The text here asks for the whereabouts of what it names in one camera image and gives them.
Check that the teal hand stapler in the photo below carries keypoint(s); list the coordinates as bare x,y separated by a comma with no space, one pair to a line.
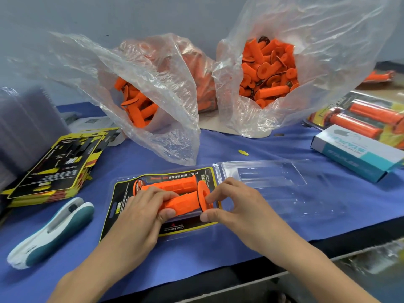
50,240

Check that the person's right hand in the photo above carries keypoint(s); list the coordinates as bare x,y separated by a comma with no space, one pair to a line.
249,214

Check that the large clear plastic bag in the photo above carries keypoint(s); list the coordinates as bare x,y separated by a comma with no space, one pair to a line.
341,41

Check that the small yellow scrap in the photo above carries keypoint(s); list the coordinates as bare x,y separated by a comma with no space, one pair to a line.
243,152

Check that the stack of clear blister shells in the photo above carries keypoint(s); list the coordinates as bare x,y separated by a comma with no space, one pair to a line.
25,129

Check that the white printed paper sheet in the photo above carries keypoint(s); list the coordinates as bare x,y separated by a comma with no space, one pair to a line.
88,123

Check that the teal white cardboard box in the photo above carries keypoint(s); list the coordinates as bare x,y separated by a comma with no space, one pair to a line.
360,154

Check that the person's left hand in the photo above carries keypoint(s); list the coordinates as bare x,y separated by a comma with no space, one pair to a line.
139,233

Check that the yellow black backing card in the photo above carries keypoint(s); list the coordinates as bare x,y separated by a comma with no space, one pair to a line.
123,198

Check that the stack of yellow black cards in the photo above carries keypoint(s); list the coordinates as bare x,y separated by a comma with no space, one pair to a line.
57,167

